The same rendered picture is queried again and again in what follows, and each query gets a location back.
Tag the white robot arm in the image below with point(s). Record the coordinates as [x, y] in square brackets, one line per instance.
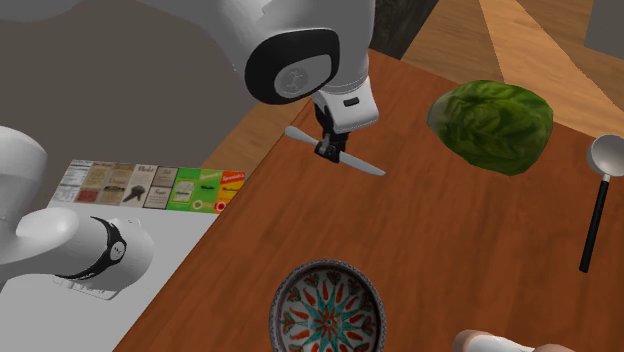
[302, 29]

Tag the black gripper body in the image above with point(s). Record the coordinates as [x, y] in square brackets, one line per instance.
[331, 131]

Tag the patterned red teal bowl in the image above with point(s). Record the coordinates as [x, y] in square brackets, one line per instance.
[327, 312]

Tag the white knife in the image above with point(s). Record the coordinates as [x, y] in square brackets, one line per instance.
[363, 166]

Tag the green lettuce head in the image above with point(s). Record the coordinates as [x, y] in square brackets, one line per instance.
[492, 126]

